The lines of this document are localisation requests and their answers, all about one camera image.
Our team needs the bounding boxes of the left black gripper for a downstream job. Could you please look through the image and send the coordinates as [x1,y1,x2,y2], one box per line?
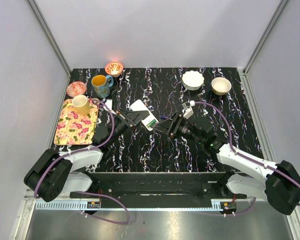
[107,108,149,146]

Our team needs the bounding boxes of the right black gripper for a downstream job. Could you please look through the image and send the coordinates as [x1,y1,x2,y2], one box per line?
[152,110,204,145]

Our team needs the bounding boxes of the white remote control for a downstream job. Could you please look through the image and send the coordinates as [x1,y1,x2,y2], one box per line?
[130,99,159,131]

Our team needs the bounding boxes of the green yellow battery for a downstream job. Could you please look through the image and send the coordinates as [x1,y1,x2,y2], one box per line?
[147,119,157,128]

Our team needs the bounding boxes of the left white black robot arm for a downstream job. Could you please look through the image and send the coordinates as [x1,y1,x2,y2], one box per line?
[23,108,150,202]

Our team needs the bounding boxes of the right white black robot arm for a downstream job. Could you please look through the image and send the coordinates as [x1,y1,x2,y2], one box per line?
[152,112,300,216]

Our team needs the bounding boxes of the blue mug yellow inside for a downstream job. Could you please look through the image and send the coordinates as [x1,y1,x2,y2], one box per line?
[91,75,114,99]

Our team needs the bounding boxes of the red patterned small bowl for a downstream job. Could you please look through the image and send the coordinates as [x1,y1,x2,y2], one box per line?
[105,61,124,78]

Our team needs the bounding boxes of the white scalloped bowl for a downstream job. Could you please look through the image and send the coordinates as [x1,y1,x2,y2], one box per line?
[181,70,205,91]

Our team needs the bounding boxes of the red patterned saucer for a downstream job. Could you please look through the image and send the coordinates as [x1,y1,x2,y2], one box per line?
[66,81,87,98]

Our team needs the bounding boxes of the floral pink tray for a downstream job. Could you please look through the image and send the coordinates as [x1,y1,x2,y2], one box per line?
[53,98,99,146]

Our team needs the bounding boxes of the beige round bowl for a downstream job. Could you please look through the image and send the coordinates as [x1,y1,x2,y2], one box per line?
[211,77,232,96]

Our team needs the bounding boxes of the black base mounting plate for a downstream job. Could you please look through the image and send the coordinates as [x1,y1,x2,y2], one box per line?
[69,172,248,200]

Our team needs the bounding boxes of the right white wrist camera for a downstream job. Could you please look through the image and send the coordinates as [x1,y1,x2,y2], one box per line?
[182,100,195,120]

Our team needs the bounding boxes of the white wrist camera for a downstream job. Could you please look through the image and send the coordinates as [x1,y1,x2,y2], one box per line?
[105,99,114,113]
[182,100,195,120]

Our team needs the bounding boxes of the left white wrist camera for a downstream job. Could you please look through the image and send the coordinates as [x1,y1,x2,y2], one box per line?
[105,99,114,113]

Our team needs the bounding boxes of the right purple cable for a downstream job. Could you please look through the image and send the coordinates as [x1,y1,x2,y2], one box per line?
[193,101,300,217]

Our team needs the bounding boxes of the white slotted cable duct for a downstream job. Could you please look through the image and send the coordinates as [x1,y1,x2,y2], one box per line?
[35,200,226,212]

